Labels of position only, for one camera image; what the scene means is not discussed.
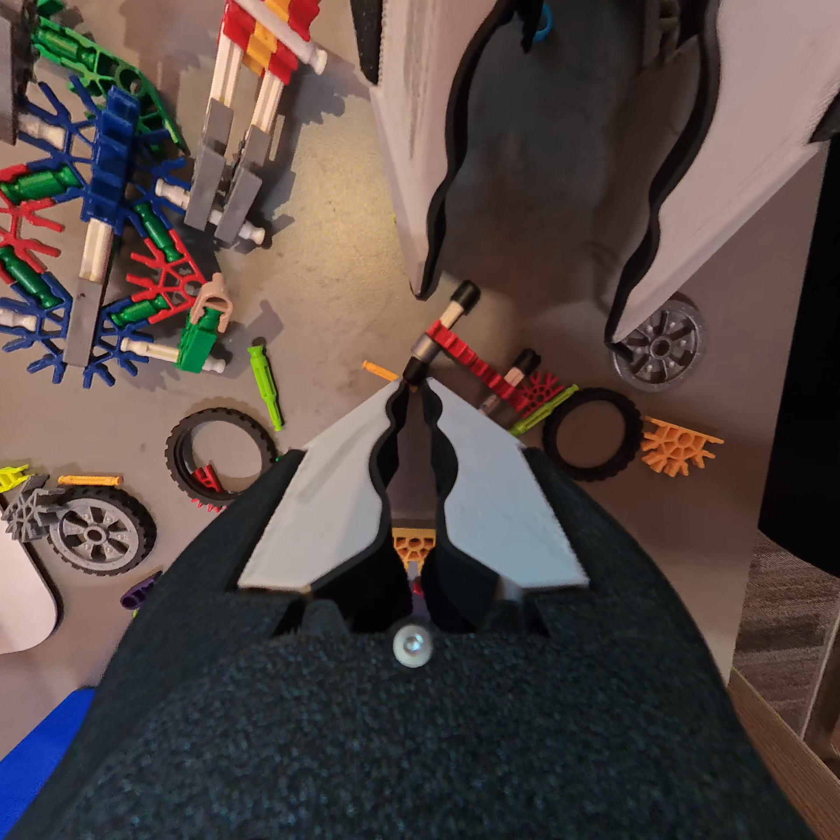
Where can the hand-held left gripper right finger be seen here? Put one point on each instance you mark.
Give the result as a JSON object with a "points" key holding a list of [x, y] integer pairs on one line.
{"points": [[518, 518]]}

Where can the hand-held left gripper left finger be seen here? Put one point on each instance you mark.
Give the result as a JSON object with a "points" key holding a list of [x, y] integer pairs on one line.
{"points": [[315, 518]]}

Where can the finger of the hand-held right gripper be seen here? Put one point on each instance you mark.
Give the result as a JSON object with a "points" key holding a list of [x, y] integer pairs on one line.
{"points": [[413, 98], [754, 131]]}

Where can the grey rod sleeve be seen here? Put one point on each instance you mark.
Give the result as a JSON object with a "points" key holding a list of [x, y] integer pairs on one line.
{"points": [[425, 346], [491, 402]]}

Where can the white plastic rod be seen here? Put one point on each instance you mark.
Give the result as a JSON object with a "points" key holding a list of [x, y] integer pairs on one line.
{"points": [[511, 380], [452, 313]]}

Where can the red toothed strip connector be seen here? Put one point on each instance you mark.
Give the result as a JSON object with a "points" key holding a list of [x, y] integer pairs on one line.
{"points": [[472, 361]]}

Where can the blue plastic bin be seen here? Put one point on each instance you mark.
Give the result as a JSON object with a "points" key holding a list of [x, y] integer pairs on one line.
{"points": [[33, 754]]}

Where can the black rubber tyre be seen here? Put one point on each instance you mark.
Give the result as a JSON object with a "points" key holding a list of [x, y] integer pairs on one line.
{"points": [[174, 459], [551, 439]]}

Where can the orange half-circle connector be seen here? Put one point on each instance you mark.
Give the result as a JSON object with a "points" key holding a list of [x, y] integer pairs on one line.
{"points": [[679, 446], [413, 546]]}

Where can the red fan connector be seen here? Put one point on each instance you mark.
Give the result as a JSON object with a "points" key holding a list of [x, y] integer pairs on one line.
{"points": [[208, 505]]}

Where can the lime green plastic rod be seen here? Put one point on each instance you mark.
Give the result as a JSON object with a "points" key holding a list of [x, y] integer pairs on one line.
{"points": [[266, 387], [544, 410]]}

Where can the small red connector piece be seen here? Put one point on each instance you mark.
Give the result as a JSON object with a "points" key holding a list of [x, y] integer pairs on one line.
{"points": [[208, 479]]}

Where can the red wedge connector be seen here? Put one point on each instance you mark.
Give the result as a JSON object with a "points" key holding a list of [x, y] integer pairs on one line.
{"points": [[417, 587]]}

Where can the small red snowflake connector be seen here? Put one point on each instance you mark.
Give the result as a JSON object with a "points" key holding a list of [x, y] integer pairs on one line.
{"points": [[543, 388]]}

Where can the orange plastic rod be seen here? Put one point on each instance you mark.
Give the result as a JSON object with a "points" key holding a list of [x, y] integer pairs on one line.
{"points": [[90, 480], [380, 371]]}

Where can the purple clip connector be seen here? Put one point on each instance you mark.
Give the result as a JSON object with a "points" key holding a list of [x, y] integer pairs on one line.
{"points": [[141, 589]]}

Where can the black tyre grey hub wheel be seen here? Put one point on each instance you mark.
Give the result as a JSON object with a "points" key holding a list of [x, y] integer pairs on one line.
{"points": [[98, 535]]}

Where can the grey wheel hub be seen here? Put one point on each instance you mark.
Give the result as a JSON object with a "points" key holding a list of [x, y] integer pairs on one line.
{"points": [[682, 354]]}

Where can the person's dark clothing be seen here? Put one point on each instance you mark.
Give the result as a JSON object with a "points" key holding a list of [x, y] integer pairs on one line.
{"points": [[807, 394]]}

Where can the multicoloured construction toy model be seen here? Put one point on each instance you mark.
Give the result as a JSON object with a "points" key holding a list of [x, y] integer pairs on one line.
{"points": [[111, 157]]}

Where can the grey snowflake connector stack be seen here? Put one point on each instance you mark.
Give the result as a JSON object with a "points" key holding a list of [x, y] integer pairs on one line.
{"points": [[29, 512]]}

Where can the yellow clip connector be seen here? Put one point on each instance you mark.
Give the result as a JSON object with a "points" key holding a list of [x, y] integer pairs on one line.
{"points": [[13, 478]]}

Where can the ribbed wooden cabinet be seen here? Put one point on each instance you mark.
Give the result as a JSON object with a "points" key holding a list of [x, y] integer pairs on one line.
{"points": [[787, 774]]}

